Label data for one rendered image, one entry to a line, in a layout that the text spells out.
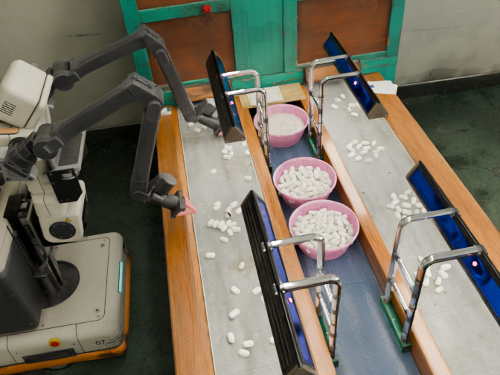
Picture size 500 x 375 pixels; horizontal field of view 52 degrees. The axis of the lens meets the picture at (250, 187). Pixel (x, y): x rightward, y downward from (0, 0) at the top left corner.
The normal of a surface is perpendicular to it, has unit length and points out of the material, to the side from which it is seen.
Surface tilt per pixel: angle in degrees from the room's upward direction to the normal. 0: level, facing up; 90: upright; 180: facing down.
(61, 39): 90
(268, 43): 90
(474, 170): 0
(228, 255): 0
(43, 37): 90
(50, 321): 0
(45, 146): 90
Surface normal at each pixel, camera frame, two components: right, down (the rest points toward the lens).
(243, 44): 0.18, 0.65
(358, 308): -0.07, -0.74
